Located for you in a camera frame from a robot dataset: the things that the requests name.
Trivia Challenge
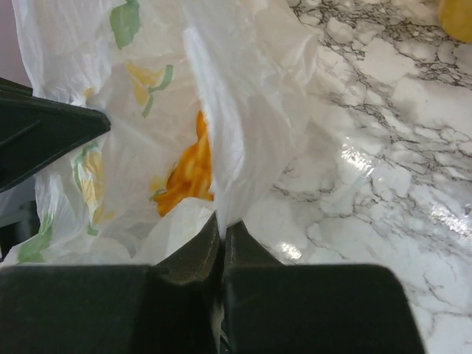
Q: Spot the yellow plastic tray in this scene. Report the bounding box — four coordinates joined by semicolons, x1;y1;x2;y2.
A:
438;0;472;43

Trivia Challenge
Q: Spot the white plastic grocery bag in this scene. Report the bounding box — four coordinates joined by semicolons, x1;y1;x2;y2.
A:
5;1;319;265

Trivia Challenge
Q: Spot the orange croissant bread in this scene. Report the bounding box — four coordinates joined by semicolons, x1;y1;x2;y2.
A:
153;111;214;217

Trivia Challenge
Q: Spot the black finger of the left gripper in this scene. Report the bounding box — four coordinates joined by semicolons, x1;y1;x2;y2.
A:
1;78;111;192

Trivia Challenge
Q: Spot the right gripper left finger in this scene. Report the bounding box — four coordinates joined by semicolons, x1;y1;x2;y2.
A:
1;217;222;353

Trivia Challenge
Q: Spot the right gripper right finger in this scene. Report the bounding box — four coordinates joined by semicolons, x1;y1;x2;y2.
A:
223;223;425;353

